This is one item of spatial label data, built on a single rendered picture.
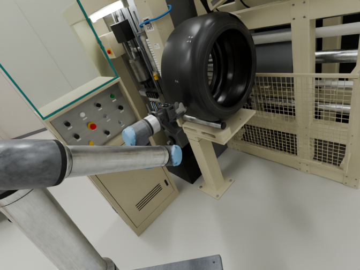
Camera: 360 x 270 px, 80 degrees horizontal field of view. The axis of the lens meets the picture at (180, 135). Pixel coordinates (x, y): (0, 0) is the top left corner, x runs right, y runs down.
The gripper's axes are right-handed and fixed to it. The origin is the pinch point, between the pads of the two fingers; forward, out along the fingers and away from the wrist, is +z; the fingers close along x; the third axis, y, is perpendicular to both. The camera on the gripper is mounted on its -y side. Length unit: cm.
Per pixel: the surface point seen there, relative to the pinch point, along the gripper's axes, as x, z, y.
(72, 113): 64, -40, 6
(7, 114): 553, -83, -55
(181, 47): -1.7, 5.4, 29.9
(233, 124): -4.0, 32.6, -25.5
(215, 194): 26, 31, -106
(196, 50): -9.7, 7.0, 28.0
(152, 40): 36, 17, 34
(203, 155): 28, 29, -60
